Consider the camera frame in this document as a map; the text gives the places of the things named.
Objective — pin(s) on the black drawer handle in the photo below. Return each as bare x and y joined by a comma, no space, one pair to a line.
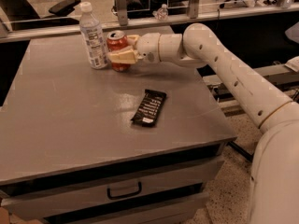
124,190

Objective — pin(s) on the clear plastic water bottle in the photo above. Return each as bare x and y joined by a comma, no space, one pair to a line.
91,30

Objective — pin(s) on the black metal floor frame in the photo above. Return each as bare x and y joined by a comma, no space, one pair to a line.
241,151

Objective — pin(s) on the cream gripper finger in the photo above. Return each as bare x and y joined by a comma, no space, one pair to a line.
128,55
132,39

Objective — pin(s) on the grey drawer cabinet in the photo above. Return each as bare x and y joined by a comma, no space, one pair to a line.
66,135

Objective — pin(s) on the red coke can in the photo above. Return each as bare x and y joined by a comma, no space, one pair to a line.
117,40

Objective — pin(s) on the black snack bar wrapper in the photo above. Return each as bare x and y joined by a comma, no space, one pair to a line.
149,109

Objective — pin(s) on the small background water bottle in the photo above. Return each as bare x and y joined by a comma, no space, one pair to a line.
162,13

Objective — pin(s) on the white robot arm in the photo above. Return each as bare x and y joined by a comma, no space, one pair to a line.
274,179

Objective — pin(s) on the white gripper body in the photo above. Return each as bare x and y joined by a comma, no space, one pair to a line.
149,48

